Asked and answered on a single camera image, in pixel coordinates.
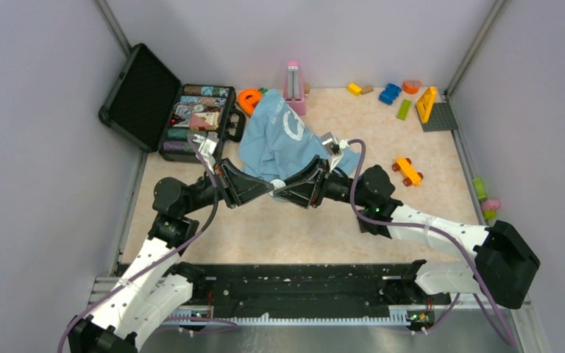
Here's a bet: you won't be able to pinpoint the orange small cup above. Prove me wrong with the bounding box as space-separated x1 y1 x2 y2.
402 79 422 95

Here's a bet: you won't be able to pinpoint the brown small block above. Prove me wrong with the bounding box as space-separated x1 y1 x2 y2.
361 85 374 95

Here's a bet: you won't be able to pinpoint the lower black square frame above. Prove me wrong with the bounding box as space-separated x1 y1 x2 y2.
358 219 391 239

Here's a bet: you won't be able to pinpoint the light blue t-shirt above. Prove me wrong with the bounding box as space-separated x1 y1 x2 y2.
238 88 363 184

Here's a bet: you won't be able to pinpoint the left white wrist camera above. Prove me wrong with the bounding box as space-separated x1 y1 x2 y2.
194 135 219 171

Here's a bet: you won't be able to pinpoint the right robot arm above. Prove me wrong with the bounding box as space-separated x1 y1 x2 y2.
272 157 541 310

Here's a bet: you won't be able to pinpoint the pink metronome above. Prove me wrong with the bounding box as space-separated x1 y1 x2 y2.
283 61 307 116

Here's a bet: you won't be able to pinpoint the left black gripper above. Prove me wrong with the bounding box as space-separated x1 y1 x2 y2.
181 157 274 215

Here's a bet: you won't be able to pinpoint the purple cable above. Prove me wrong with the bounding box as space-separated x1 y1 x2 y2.
57 138 240 353
347 139 520 350

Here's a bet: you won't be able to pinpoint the green pink toy pieces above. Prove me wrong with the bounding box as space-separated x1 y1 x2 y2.
472 177 502 221

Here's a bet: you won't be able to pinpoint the orange letter e toy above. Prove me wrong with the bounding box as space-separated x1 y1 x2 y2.
237 88 263 116

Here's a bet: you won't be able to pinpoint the orange toy car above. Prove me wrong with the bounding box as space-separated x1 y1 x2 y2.
391 157 424 187

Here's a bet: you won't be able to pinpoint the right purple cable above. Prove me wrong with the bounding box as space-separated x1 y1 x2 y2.
347 139 520 350

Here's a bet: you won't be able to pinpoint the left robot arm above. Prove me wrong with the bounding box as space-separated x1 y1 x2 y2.
59 158 275 352

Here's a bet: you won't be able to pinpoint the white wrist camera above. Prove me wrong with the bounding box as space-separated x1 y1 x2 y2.
194 135 219 171
320 132 349 171

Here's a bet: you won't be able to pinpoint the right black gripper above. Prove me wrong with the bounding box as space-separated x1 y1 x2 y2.
274 155 370 209

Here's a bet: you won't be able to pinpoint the green toy brick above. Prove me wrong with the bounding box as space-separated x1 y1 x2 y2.
396 99 412 121

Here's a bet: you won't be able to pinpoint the yellow small toy brick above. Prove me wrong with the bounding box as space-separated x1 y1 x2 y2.
347 82 363 96

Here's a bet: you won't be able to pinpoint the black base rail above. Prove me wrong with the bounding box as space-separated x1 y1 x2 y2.
187 263 452 319

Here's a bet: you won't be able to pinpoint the blue toy brick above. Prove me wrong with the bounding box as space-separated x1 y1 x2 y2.
378 83 402 105

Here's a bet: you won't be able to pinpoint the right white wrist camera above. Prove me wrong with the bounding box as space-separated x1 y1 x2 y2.
320 132 349 171

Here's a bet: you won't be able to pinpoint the grey building baseplate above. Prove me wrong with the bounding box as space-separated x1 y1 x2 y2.
422 102 459 132

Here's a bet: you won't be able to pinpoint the yellow triangular toy block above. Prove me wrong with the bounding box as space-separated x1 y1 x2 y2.
416 86 437 124

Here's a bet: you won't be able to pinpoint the black poker chip case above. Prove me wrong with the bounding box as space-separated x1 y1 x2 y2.
98 43 246 163

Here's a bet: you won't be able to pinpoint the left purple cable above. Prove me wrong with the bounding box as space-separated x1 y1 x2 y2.
57 138 240 353

